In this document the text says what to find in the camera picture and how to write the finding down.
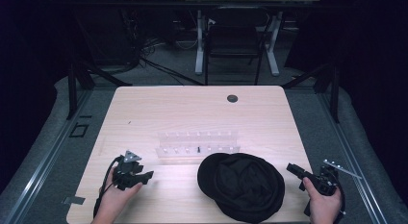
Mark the black chair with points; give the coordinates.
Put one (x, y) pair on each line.
(235, 38)

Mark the grey tape piece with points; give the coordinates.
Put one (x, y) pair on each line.
(73, 200)

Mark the white-legged desk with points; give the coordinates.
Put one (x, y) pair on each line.
(272, 41)

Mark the black table grommet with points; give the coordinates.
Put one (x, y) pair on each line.
(232, 98)

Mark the black hat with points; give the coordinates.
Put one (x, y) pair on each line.
(240, 187)

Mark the person's left hand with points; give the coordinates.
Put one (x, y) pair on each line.
(115, 198)

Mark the clear acrylic peg rack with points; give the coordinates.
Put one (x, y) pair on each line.
(197, 145)

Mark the person's right hand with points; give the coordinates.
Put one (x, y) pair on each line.
(322, 206)

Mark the metal floor rail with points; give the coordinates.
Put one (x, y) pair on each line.
(349, 153)
(48, 156)

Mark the black tape strip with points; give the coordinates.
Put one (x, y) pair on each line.
(85, 116)

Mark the black metal stand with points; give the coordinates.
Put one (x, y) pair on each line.
(335, 92)
(73, 92)

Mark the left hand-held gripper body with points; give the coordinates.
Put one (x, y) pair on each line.
(126, 172)

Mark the black tape square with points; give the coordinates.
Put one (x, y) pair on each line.
(79, 130)

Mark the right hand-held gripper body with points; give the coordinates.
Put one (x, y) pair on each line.
(324, 182)

